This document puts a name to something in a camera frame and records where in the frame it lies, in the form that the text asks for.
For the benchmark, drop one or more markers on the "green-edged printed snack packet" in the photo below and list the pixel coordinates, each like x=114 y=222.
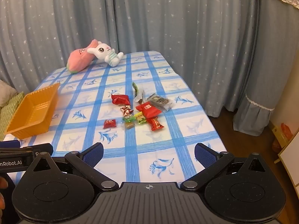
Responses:
x=135 y=89

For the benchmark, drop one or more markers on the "red brown foil candy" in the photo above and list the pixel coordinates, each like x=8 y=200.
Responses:
x=126 y=112

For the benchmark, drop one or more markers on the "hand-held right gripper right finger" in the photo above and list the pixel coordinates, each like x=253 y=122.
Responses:
x=205 y=156

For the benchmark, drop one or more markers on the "blue lace-trimmed cloth cover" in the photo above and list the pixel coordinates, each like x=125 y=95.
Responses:
x=268 y=51

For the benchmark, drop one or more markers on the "red twisted candy wrapper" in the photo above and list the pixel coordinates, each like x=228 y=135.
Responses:
x=154 y=123

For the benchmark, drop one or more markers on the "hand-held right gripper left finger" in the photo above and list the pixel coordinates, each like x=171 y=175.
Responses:
x=93 y=154

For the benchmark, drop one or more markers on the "large red snack packet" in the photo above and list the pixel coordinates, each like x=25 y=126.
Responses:
x=120 y=99

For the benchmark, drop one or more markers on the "beige cushion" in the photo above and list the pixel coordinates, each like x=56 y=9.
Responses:
x=5 y=91

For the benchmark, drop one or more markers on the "green zigzag cushion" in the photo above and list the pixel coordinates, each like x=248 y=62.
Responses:
x=9 y=112

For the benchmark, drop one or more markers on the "pink peach plush toy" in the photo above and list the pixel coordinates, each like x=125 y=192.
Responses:
x=78 y=59

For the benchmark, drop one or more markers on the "green brown candy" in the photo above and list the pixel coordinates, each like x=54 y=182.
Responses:
x=129 y=124

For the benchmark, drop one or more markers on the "blue checked tablecloth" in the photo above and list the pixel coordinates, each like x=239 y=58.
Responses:
x=163 y=86

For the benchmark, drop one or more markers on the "blue star-print curtain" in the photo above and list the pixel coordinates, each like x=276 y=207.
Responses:
x=163 y=16

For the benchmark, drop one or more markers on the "green yellow candy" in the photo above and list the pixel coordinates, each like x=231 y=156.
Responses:
x=140 y=117

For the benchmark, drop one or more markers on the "clear packet with dark snack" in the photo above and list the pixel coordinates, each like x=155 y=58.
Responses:
x=161 y=102

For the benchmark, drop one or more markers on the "person's left hand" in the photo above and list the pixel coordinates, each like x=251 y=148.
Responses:
x=2 y=183

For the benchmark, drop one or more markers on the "orange bag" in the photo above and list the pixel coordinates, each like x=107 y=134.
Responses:
x=286 y=130

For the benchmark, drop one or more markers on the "small red packet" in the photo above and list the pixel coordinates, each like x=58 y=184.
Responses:
x=109 y=123

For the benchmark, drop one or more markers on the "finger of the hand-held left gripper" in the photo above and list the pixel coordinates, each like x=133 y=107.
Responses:
x=9 y=144
x=43 y=148

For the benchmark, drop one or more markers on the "white rabbit plush toy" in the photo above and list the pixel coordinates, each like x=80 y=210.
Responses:
x=102 y=51

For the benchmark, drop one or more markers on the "red packet with white label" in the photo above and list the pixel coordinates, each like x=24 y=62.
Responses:
x=148 y=109

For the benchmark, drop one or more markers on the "white wood-edged cabinet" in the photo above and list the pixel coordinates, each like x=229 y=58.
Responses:
x=292 y=158

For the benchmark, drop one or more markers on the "orange plastic tray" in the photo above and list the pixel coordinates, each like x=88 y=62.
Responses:
x=30 y=114

